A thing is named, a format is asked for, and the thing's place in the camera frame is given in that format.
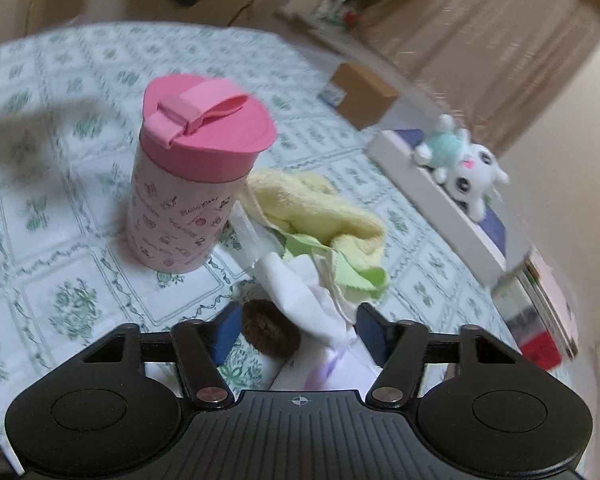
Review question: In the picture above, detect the green microfibre cloth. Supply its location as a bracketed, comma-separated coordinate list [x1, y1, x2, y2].
[284, 234, 389, 304]

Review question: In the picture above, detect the white cloth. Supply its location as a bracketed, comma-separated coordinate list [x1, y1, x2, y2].
[230, 204, 356, 353]

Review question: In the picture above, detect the yellow towel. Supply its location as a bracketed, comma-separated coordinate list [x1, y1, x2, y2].
[239, 168, 387, 271]

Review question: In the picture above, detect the purple tissue pack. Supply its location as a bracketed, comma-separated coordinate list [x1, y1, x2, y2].
[270, 339, 384, 392]

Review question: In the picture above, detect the dark brown scrunchie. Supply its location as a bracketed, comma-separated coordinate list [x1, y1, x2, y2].
[242, 299, 301, 360]

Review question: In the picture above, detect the white flat box blue top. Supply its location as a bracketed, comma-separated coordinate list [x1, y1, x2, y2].
[365, 130, 531, 287]

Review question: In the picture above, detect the stack of books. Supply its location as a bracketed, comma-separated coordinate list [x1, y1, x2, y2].
[492, 247, 579, 370]

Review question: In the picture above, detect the white bunny plush toy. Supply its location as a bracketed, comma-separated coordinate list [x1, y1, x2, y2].
[413, 114, 509, 223]

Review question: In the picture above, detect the pink lidded cup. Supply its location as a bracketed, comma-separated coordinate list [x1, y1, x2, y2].
[126, 74, 277, 273]

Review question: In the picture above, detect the small closed cardboard box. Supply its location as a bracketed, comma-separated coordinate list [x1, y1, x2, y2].
[318, 62, 399, 130]

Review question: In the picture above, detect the green floral tablecloth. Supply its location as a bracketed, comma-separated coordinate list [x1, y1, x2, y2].
[0, 23, 510, 411]

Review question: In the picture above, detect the beige curtain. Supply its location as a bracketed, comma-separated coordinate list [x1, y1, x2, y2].
[356, 0, 600, 155]

